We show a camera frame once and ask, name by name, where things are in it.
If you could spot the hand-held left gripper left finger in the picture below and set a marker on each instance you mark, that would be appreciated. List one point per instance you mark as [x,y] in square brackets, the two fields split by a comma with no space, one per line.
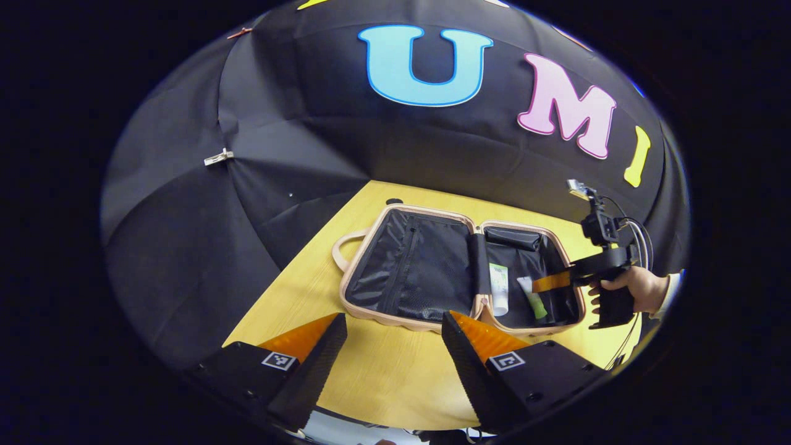
[315,374]

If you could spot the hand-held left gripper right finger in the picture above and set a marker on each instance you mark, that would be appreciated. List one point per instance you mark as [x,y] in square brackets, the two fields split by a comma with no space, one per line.
[469,380]

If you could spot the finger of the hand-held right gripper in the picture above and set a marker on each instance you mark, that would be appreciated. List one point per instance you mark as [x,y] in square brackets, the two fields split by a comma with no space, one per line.
[552,282]

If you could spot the green and white cream tube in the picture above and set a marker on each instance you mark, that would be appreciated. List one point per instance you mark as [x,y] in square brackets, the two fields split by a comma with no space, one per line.
[534,303]

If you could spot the white cream tube green print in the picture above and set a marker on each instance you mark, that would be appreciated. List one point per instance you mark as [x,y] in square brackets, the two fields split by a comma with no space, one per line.
[499,290]

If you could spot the pink suitcase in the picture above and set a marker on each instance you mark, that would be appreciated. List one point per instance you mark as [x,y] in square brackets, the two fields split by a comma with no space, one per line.
[420,266]

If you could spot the black backdrop cloth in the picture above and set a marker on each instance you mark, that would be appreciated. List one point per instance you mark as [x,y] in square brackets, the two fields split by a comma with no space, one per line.
[247,185]

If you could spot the silver cloth clip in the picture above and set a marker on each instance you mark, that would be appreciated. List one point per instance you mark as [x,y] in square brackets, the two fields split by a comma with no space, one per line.
[219,156]

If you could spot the pink cloth clip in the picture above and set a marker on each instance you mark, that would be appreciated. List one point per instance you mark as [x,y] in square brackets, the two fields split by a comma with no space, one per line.
[238,32]

